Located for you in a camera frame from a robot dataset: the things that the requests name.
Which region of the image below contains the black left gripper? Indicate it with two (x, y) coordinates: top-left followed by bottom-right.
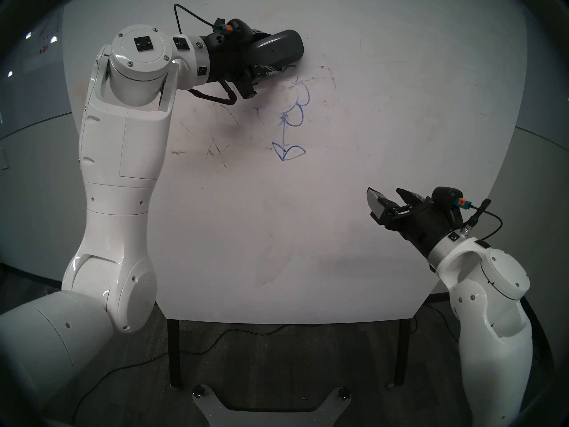
(202, 18), (285, 100)

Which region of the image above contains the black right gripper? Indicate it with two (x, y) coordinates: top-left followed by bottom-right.
(366, 186), (458, 258)

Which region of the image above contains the dark grey whiteboard eraser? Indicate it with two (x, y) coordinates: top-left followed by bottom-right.
(251, 29), (305, 71)

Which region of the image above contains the white whiteboard panel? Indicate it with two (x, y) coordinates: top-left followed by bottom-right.
(59, 0), (532, 326)

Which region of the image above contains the black table leg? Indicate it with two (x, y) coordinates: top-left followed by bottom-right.
(393, 318), (412, 387)
(167, 319), (184, 389)

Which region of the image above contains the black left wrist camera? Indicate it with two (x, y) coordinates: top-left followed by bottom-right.
(216, 18), (254, 43)

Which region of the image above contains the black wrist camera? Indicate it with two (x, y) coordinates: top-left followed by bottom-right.
(216, 18), (254, 43)
(432, 185), (473, 229)

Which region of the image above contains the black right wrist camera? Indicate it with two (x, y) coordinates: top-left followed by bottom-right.
(432, 185), (473, 229)

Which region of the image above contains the thick black left gripper cable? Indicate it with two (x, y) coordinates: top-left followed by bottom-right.
(187, 81), (237, 105)

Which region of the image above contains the thin black left camera cable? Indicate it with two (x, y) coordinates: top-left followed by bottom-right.
(173, 4), (218, 35)

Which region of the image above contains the thin black floor cable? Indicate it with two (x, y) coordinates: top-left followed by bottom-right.
(427, 303), (461, 342)
(73, 325), (286, 424)

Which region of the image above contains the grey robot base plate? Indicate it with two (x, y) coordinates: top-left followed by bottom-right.
(192, 386), (353, 427)

